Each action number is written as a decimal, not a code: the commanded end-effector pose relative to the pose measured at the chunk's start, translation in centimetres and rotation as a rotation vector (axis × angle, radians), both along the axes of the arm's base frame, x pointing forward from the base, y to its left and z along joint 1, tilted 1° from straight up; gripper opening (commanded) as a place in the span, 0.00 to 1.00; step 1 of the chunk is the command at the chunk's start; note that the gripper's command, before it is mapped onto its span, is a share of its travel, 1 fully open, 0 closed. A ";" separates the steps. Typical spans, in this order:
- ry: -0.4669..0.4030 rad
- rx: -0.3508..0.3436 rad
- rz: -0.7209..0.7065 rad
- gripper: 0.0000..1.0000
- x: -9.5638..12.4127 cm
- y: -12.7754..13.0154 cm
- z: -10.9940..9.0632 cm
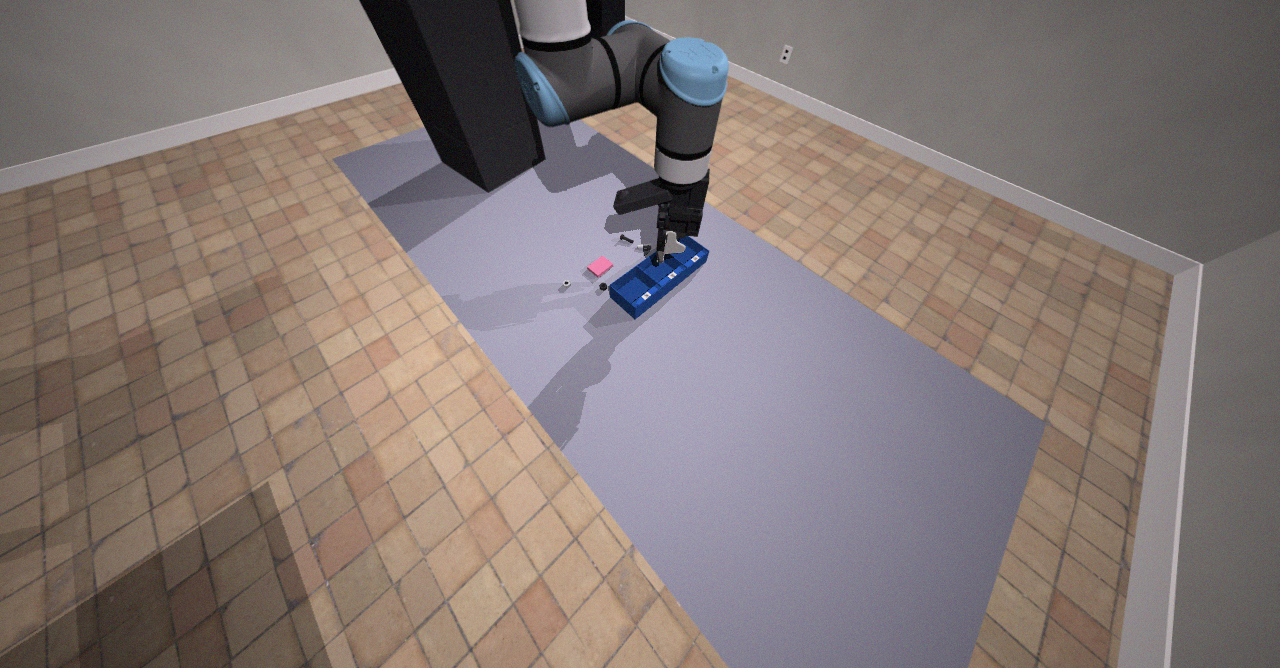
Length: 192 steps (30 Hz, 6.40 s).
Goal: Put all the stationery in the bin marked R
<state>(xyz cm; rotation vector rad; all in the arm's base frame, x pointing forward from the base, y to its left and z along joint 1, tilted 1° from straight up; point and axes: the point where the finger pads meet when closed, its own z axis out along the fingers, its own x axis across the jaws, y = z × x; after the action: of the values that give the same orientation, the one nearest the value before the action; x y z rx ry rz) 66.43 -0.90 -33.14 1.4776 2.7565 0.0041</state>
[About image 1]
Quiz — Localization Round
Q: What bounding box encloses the blue rack of labelled bins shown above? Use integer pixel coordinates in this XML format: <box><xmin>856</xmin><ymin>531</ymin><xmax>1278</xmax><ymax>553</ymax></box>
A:
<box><xmin>609</xmin><ymin>235</ymin><xmax>709</xmax><ymax>319</ymax></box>

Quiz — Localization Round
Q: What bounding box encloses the pink rectangular block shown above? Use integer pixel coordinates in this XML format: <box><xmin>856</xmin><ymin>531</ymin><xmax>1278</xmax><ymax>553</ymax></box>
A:
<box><xmin>588</xmin><ymin>256</ymin><xmax>613</xmax><ymax>278</ymax></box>

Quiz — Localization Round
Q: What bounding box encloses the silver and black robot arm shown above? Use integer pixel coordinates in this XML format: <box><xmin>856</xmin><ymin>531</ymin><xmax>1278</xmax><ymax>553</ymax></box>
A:
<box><xmin>515</xmin><ymin>0</ymin><xmax>730</xmax><ymax>215</ymax></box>

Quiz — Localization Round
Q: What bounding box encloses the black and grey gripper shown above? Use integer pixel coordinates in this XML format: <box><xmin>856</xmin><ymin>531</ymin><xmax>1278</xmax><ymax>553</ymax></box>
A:
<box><xmin>657</xmin><ymin>169</ymin><xmax>710</xmax><ymax>264</ymax></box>

